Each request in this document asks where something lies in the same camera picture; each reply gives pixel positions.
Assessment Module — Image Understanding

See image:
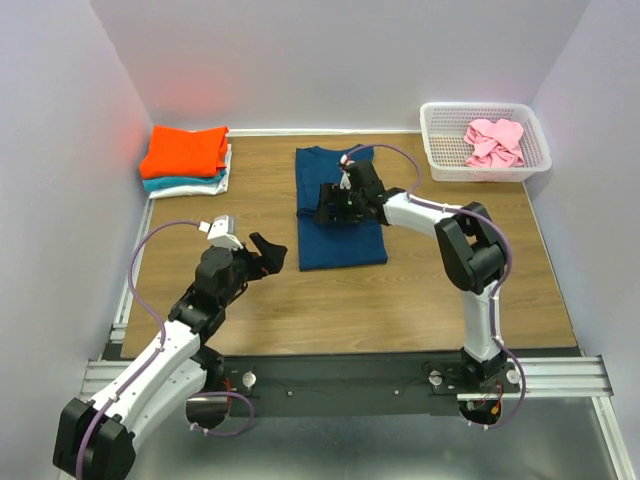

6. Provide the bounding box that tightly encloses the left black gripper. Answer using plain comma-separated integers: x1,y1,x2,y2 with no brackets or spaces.
213,232,287,308

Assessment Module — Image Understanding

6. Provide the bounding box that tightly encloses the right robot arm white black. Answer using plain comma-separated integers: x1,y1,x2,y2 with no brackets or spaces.
314,159,512,392

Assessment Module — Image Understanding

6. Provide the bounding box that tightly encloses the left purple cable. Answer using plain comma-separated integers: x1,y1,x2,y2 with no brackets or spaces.
74,220,211,480

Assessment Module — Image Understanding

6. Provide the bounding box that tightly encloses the folded orange t shirt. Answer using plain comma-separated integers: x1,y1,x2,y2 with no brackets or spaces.
139,125,228,180

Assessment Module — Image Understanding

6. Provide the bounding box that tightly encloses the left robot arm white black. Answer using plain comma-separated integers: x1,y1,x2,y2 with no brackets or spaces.
53,232,287,479

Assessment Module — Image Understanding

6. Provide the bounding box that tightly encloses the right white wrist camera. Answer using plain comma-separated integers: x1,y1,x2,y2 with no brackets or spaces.
339,155,354,190

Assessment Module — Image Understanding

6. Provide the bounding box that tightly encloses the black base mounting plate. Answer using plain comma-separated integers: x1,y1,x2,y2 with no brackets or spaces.
184,349,526,431

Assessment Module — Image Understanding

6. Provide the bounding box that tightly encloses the aluminium rail frame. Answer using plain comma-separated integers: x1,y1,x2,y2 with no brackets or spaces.
58,199,631,480

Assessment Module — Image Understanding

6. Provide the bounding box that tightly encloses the purple cable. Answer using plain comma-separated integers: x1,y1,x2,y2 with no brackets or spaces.
74,220,211,480
344,144,528,431

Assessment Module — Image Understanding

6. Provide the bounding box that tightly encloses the folded white t shirt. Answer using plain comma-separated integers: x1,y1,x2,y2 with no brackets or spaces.
149,145,232,200

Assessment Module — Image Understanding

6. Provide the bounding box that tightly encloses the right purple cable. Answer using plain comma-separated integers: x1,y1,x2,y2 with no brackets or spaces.
344,144,528,431

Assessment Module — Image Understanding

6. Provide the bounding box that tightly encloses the white plastic basket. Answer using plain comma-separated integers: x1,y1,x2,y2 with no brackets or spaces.
420,102,552,182

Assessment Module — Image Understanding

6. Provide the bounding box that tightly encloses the folded teal t shirt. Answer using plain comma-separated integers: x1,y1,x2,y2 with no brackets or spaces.
142,169,227,193

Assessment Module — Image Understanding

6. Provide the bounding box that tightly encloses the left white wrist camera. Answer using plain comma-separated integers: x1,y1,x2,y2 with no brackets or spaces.
198,215,244,251

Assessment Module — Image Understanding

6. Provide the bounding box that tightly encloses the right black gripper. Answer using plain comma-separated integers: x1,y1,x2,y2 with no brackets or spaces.
311,183,365,224

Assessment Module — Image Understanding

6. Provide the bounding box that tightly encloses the pink t shirt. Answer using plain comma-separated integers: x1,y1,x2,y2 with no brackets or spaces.
463,119,525,168

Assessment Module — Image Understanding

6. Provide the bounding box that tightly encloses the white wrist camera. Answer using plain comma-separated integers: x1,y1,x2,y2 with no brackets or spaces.
198,215,244,251
339,155,354,190

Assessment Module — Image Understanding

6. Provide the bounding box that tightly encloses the dark blue t shirt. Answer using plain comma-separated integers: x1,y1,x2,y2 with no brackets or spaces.
295,146,388,271

